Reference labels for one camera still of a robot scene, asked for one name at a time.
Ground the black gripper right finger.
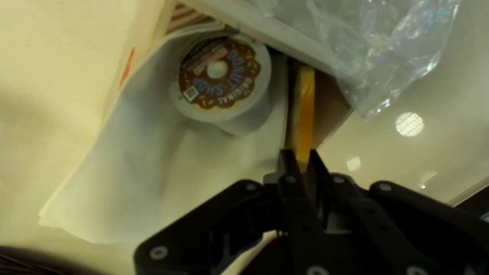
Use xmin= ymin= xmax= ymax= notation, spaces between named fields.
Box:
xmin=305 ymin=148 xmax=489 ymax=275

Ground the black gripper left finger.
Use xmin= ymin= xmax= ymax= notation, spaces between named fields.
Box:
xmin=135 ymin=148 xmax=328 ymax=275

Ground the clear crumpled plastic bag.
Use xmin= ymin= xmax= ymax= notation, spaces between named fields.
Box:
xmin=254 ymin=0 xmax=464 ymax=120

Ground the thin wooden block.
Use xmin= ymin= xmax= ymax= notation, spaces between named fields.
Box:
xmin=295 ymin=65 xmax=317 ymax=165

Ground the donut print coffee pod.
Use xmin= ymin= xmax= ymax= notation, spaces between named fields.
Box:
xmin=170 ymin=33 xmax=274 ymax=136

